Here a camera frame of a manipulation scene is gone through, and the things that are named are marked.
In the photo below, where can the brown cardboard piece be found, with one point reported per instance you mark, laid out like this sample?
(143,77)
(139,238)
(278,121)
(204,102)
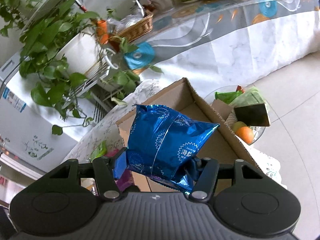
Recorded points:
(221,108)

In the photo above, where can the wicker basket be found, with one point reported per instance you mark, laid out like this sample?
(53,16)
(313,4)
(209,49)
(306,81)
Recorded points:
(137,28)

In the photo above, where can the shiny blue snack packet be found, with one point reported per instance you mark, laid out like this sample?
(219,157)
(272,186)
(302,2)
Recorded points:
(162,140)

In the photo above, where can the green pothos plant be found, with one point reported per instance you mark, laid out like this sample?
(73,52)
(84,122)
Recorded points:
(45,32)

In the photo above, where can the small table with floral cloth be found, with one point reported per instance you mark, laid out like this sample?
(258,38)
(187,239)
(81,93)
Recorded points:
(110,122)

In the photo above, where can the orange plastic container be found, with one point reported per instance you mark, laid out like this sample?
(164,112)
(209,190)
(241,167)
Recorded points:
(102,30)

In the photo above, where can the brown cardboard box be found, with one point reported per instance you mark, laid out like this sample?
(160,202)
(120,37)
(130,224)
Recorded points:
(225,150)

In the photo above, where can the clear plastic bag in basket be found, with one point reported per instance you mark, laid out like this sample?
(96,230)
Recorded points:
(127,21)

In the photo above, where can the long table with patterned cloth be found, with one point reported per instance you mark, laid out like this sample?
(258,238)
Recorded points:
(225,45)

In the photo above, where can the dark green plastic bag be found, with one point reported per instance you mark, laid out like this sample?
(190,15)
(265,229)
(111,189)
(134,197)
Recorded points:
(227,97)

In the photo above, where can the green apple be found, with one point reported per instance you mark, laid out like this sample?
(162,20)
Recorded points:
(238,126)

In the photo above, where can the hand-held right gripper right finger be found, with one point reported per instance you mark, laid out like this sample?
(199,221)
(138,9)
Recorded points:
(205,172)

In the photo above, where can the white refrigerator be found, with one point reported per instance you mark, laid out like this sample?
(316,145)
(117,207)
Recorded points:
(37,120)

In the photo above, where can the glass fruit bowl with snacks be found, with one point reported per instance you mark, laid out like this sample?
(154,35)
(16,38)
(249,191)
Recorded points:
(257,133)

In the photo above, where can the orange fruit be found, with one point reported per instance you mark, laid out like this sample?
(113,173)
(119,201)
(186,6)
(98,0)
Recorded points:
(245,135)

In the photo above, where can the green snack packet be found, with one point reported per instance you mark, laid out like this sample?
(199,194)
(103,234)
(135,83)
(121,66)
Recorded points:
(100,151)

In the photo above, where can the pink snack packet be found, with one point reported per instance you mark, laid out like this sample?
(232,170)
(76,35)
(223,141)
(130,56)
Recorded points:
(126,181)

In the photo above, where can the large white plant pot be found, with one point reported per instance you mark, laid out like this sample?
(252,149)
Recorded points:
(80,52)

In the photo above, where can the gold box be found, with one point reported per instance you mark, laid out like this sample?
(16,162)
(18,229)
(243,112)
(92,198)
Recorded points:
(252,115)

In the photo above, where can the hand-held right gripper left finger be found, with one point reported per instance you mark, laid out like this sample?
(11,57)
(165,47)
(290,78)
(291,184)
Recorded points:
(119,166)

